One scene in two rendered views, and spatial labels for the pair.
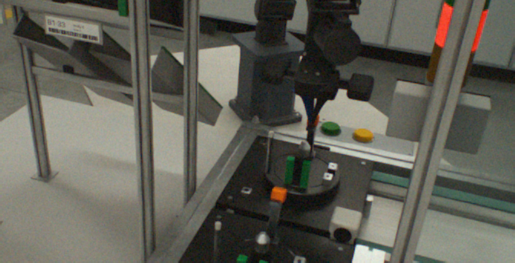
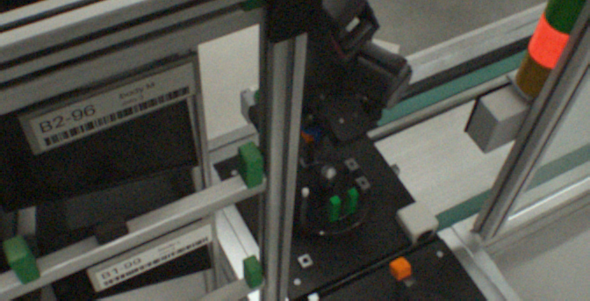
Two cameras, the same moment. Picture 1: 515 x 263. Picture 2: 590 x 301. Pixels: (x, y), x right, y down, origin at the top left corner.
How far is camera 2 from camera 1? 0.68 m
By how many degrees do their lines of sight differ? 42
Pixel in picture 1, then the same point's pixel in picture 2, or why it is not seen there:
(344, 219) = (420, 222)
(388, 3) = not seen: outside the picture
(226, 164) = (230, 235)
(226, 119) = not seen: hidden behind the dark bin
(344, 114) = not seen: hidden behind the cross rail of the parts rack
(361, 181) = (370, 152)
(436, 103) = (554, 119)
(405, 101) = (507, 121)
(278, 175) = (315, 217)
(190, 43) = (204, 184)
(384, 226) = (409, 178)
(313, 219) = (386, 240)
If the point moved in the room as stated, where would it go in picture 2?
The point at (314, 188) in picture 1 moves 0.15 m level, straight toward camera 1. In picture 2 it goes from (359, 204) to (428, 283)
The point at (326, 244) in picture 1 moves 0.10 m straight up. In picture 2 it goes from (426, 259) to (441, 225)
